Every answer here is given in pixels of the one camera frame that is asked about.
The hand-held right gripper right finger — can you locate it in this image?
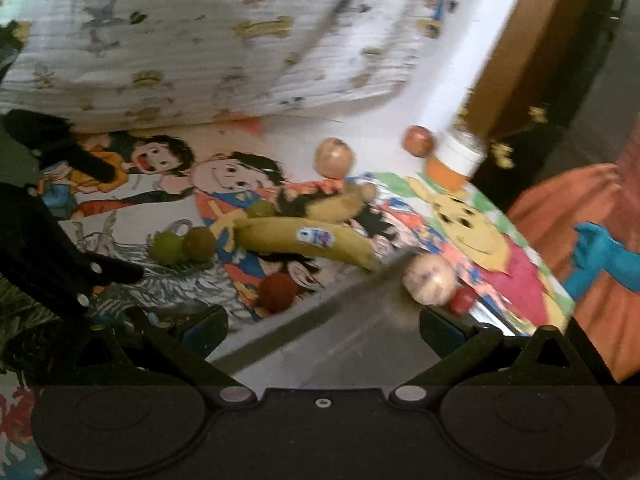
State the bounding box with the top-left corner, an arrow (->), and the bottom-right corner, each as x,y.
390,306 -> 583,403

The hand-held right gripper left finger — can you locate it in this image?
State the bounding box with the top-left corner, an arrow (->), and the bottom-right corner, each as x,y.
65,305 -> 256,403

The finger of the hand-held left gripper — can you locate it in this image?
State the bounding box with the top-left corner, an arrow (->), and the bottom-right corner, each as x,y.
2,109 -> 117,186
0,182 -> 147,323

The red round fruit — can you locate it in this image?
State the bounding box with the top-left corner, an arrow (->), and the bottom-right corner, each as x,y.
257,274 -> 299,313

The metal tray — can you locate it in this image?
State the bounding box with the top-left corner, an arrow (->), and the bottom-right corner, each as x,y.
207,252 -> 521,393

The yellow banana with sticker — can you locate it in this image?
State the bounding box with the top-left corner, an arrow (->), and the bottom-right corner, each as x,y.
235,217 -> 383,272

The small red tomato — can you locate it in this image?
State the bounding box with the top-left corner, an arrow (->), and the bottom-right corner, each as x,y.
450,287 -> 476,317

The grey rabbit sketch drawing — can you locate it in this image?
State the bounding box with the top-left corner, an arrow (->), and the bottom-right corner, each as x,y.
55,207 -> 261,326

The tan striped round fruit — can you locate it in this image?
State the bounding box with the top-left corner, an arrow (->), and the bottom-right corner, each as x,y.
313,137 -> 357,179
403,253 -> 457,307

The cartoon children drawing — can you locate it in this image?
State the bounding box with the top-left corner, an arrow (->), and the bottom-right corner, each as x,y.
40,127 -> 291,221

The yellow bear drawing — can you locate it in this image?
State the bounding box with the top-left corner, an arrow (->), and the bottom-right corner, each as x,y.
372,170 -> 576,336

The cartoon printed white blanket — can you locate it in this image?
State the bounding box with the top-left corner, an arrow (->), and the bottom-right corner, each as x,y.
0,0 -> 481,133

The floral cloth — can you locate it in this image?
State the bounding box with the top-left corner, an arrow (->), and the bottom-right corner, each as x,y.
0,275 -> 66,480

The dark spotted banana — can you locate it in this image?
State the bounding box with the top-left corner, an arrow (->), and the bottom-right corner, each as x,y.
277,182 -> 373,223

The jar with orange contents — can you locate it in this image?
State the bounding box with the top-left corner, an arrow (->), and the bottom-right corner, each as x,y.
425,127 -> 487,188

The reddish apple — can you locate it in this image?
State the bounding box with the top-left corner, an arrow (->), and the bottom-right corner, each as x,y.
403,125 -> 437,158

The wooden frame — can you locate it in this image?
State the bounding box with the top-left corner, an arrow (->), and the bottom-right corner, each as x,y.
467,0 -> 601,161

